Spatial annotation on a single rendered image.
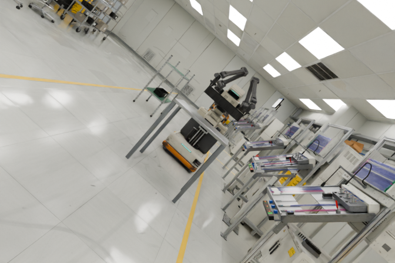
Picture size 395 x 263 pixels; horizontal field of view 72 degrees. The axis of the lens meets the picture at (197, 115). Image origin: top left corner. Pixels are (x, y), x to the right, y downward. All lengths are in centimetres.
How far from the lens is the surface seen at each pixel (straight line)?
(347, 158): 402
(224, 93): 387
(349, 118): 743
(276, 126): 851
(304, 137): 542
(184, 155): 391
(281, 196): 283
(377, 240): 270
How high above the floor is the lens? 111
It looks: 6 degrees down
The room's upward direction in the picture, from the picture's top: 41 degrees clockwise
